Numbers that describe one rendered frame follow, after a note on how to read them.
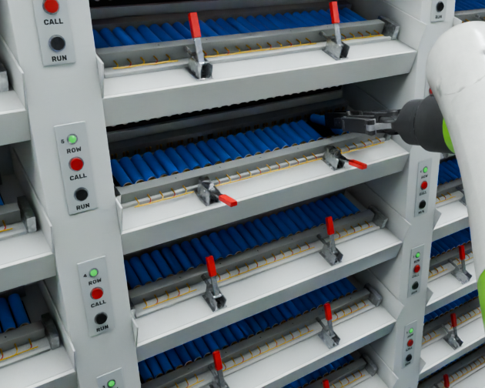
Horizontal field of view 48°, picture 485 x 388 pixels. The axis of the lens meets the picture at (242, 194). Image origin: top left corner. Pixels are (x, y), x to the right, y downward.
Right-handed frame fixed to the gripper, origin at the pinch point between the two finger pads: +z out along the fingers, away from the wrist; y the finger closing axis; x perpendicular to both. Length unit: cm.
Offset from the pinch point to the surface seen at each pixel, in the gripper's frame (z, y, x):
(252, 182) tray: -1.3, 22.8, 6.9
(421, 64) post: -7.2, -14.0, -8.3
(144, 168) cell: 4.2, 39.4, 1.5
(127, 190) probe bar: 0.0, 44.3, 3.4
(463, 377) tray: 12, -49, 83
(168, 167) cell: 3.4, 35.5, 2.0
